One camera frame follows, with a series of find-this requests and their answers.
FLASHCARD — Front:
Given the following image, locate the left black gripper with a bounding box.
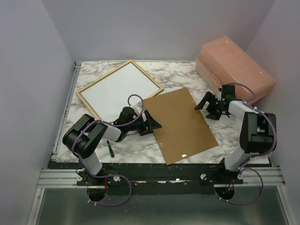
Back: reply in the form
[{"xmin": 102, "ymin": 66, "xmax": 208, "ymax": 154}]
[{"xmin": 127, "ymin": 111, "xmax": 161, "ymax": 136}]

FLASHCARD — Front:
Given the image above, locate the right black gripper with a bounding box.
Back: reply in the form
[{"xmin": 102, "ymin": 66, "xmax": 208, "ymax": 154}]
[{"xmin": 195, "ymin": 92, "xmax": 224, "ymax": 121}]

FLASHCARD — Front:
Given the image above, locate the brown cardboard backing board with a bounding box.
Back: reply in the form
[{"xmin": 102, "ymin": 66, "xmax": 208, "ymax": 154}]
[{"xmin": 144, "ymin": 88, "xmax": 218, "ymax": 165}]

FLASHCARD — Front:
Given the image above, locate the green wooden picture frame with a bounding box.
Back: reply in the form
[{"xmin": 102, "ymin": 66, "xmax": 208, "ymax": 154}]
[{"xmin": 75, "ymin": 59, "xmax": 165, "ymax": 121}]

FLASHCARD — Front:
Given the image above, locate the sunset photo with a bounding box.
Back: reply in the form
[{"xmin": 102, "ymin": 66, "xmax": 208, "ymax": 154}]
[{"xmin": 79, "ymin": 63, "xmax": 161, "ymax": 119}]

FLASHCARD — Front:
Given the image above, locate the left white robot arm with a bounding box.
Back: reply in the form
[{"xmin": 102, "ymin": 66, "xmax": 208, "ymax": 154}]
[{"xmin": 62, "ymin": 106, "xmax": 162, "ymax": 185}]

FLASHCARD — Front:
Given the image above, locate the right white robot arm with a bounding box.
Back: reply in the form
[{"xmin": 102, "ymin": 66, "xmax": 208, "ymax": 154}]
[{"xmin": 194, "ymin": 82, "xmax": 277, "ymax": 184}]

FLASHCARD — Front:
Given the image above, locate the pink plastic storage box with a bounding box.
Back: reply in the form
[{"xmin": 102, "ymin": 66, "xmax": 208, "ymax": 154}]
[{"xmin": 196, "ymin": 36, "xmax": 275, "ymax": 104}]

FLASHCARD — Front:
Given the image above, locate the small green screwdriver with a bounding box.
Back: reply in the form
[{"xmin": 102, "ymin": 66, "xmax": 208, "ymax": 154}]
[{"xmin": 106, "ymin": 140, "xmax": 115, "ymax": 158}]

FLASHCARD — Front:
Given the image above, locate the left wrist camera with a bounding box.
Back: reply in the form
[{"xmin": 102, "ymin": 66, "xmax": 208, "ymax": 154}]
[{"xmin": 131, "ymin": 101, "xmax": 143, "ymax": 115}]

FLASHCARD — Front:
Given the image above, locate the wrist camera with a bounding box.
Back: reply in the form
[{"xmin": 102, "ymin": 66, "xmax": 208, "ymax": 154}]
[
  {"xmin": 217, "ymin": 84, "xmax": 236, "ymax": 101},
  {"xmin": 131, "ymin": 101, "xmax": 143, "ymax": 115}
]

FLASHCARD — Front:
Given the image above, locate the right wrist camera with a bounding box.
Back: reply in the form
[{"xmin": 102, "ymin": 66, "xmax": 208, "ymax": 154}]
[{"xmin": 217, "ymin": 84, "xmax": 236, "ymax": 101}]

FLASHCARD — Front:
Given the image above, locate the aluminium rail frame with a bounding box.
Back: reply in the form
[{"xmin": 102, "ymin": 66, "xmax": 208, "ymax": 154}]
[{"xmin": 25, "ymin": 61, "xmax": 83, "ymax": 225}]

